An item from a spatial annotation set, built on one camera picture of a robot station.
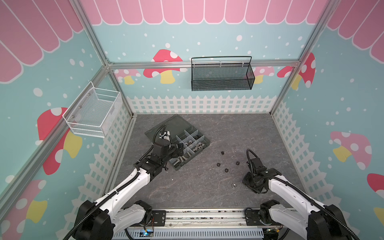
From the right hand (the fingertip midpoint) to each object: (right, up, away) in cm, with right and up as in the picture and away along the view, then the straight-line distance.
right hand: (243, 183), depth 86 cm
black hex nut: (-13, +9, +8) cm, 18 cm away
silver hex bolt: (-40, +10, +7) cm, 42 cm away
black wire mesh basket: (-11, +67, +10) cm, 68 cm away
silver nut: (-6, -1, -1) cm, 6 cm away
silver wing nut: (-27, +19, +14) cm, 35 cm away
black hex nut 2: (-10, +16, +12) cm, 22 cm away
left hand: (-39, +21, -3) cm, 44 cm away
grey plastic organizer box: (-28, +22, +14) cm, 38 cm away
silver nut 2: (-31, +22, +17) cm, 42 cm away
